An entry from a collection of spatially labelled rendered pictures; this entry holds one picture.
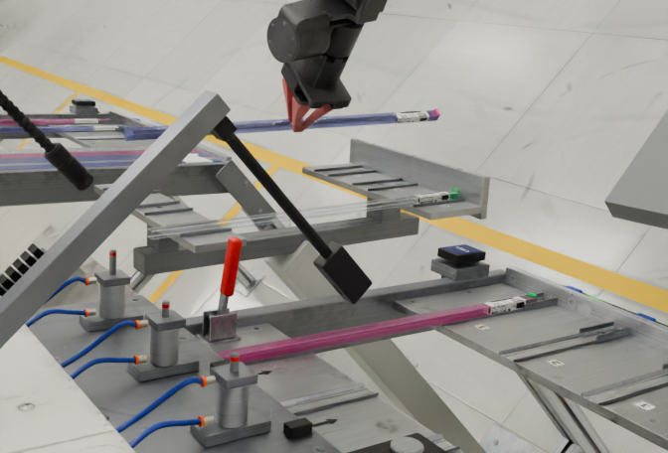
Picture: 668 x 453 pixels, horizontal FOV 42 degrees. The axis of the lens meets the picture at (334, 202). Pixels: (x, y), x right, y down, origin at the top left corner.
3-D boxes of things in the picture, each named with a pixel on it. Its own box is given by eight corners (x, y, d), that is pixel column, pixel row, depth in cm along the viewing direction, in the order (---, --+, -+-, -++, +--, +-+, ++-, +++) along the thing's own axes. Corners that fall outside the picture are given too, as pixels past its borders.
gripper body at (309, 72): (307, 111, 117) (326, 70, 112) (278, 61, 122) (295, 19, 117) (348, 109, 120) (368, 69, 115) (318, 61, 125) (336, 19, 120)
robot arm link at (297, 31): (394, -15, 108) (349, -52, 111) (325, -4, 100) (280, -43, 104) (364, 65, 115) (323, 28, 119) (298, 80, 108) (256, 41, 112)
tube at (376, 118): (432, 114, 140) (435, 109, 139) (436, 120, 139) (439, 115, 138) (122, 133, 114) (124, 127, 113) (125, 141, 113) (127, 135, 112)
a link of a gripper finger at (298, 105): (282, 143, 123) (303, 94, 117) (263, 108, 127) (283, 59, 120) (323, 141, 127) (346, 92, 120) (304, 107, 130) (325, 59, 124)
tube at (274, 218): (452, 197, 135) (452, 190, 135) (458, 199, 134) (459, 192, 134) (147, 236, 106) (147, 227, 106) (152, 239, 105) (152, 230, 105)
